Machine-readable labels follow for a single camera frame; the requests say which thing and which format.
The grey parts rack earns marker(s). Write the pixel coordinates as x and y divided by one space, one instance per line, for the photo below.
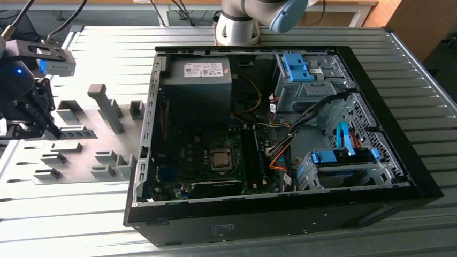
89 146

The black graphics card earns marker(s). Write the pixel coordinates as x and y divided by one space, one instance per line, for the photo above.
217 188

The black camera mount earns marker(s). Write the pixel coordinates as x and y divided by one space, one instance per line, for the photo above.
21 49

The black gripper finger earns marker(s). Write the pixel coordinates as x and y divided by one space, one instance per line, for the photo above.
43 107
21 134

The blue drive carrier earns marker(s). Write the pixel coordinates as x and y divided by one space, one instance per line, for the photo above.
294 67

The CPU socket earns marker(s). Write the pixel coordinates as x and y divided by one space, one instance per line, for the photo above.
221 148

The grey power supply unit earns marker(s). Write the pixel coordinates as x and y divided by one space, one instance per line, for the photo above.
200 80

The silver CPU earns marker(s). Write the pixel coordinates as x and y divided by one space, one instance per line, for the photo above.
221 160

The blue disk carrier with disk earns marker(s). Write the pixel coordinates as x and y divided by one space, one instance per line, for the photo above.
322 156

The metal drive cage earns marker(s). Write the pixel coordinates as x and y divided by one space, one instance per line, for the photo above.
313 91

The metal disk bay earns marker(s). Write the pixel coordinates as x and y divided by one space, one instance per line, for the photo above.
357 174

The green motherboard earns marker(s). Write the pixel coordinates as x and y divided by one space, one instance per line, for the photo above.
185 160

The blue bay latch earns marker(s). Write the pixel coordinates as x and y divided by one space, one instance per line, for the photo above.
301 171

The dark installed RAM stick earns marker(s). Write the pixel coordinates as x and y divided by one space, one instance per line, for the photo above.
260 158

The black PC case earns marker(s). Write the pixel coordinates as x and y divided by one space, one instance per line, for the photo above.
249 222

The wooden cabinet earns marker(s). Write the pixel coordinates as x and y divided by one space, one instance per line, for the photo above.
421 24

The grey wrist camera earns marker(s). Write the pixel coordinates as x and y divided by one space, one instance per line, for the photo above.
60 68

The black RAM slot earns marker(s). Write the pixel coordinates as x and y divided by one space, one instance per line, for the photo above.
249 158

